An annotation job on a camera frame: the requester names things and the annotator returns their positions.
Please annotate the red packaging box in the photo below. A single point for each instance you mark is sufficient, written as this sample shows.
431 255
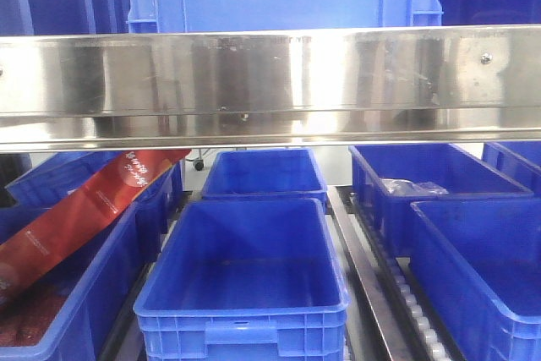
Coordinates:
71 223

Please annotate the blue middle rear bin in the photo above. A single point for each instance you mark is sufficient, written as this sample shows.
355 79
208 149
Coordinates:
271 174

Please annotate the blue bin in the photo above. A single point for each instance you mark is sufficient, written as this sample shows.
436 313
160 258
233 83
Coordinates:
478 262
55 178
246 280
271 174
93 284
519 160
465 177

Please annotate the blue right rear bin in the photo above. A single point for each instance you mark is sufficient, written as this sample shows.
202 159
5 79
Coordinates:
465 177

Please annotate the clear plastic bag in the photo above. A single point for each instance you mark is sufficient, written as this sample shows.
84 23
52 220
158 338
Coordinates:
405 187

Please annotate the blue middle front bin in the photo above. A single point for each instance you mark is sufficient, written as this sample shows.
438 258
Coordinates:
246 280

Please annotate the white roller track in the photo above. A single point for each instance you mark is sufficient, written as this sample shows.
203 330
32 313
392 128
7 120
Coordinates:
416 319

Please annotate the blue left rear bin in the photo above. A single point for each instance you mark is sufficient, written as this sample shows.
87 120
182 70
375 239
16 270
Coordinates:
55 178

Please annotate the blue right front bin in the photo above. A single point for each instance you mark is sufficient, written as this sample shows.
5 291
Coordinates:
478 262

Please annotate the blue left front bin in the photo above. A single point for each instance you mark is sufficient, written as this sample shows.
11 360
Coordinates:
93 284

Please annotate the blue far right bin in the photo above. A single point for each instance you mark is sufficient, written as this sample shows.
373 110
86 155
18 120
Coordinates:
519 160

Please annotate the steel shelf divider rail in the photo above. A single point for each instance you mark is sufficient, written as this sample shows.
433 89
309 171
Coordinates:
373 332

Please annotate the steel shelf front rail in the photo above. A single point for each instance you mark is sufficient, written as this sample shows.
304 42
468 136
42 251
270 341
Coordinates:
263 88

